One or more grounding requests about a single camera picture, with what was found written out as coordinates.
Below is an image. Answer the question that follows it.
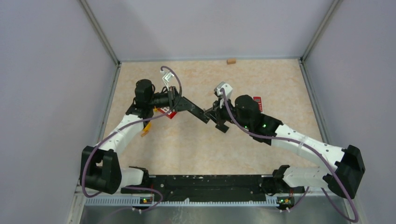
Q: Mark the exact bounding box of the black battery cover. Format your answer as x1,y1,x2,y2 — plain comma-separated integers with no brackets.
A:
215,124,229,133

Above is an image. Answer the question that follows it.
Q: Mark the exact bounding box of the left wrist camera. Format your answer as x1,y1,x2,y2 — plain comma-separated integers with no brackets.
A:
160,70,174,90

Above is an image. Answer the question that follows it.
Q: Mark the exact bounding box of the red yellow toy phone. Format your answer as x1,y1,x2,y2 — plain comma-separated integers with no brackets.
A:
154,107,177,119

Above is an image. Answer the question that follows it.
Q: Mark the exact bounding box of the small orange toy piece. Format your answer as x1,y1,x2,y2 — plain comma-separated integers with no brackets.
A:
141,122,152,137

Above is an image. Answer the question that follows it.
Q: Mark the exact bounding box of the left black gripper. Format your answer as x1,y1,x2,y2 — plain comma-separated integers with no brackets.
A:
148,86,195,112

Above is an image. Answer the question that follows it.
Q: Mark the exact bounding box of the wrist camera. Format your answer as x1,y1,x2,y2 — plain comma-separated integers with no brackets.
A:
160,70,174,90
214,82,233,108

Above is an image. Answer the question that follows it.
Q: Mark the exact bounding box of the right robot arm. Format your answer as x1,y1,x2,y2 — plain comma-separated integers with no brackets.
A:
204,95,366,199

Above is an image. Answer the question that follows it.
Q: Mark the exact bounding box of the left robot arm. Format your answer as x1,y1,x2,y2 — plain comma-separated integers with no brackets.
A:
80,79,195,194

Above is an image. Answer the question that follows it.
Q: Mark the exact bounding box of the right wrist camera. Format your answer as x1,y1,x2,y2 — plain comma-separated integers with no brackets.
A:
214,82,233,108

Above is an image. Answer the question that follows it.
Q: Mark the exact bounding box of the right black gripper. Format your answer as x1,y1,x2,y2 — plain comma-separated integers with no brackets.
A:
205,95,251,130

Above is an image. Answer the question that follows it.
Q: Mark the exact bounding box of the black remote control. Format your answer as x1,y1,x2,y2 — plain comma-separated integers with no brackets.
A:
183,97,210,124

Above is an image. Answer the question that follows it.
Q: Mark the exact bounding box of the white red remote control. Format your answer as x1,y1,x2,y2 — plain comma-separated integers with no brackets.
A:
253,96,263,112

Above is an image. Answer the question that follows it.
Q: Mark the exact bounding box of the small wooden block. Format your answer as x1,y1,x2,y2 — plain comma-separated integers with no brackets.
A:
226,58,236,65

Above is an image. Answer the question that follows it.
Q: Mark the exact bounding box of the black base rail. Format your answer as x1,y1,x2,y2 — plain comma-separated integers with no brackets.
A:
120,175,305,202

